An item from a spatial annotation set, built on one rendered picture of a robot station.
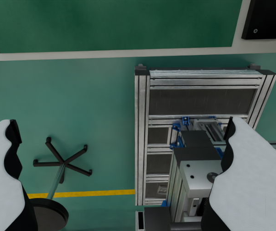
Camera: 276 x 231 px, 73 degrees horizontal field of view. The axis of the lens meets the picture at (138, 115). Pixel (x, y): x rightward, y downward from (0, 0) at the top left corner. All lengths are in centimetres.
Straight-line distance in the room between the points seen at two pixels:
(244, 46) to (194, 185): 39
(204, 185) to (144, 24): 41
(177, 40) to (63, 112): 119
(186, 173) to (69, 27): 46
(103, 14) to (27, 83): 111
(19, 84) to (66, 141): 57
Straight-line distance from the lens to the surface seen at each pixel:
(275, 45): 65
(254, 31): 58
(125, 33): 51
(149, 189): 177
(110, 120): 151
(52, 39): 55
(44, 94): 152
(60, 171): 174
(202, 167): 52
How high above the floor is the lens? 126
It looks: 58 degrees down
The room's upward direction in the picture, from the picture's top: 176 degrees clockwise
